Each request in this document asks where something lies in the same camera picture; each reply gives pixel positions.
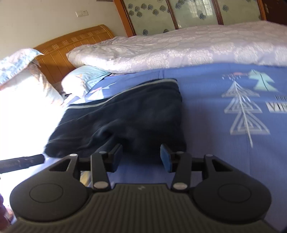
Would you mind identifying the dark navy pants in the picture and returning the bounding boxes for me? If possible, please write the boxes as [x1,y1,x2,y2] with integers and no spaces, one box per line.
[44,79,186,158]

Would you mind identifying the blue patterned bed sheet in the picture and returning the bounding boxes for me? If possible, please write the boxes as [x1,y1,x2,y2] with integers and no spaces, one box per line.
[64,64,286,232]

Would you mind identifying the floral folded blanket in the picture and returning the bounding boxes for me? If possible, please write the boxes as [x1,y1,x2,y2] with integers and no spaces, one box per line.
[1,48,64,105]

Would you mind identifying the light blue pillow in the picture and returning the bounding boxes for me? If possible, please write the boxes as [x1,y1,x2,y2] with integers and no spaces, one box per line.
[61,66,111,97]

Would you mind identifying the orange wooden headboard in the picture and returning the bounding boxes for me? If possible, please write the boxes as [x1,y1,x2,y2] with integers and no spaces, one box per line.
[33,24,115,84]

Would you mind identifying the white embossed quilt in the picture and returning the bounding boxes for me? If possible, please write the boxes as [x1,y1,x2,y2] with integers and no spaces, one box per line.
[67,21,286,74]

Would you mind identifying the floral glass sliding door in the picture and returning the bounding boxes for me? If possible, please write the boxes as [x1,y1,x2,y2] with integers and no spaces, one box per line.
[114,0,266,37]

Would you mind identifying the dark wooden cabinet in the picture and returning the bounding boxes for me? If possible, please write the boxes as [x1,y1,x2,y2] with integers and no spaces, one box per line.
[262,0,287,25]

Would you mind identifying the white wall switch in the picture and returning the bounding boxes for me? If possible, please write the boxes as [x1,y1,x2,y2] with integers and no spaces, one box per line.
[75,10,89,17]

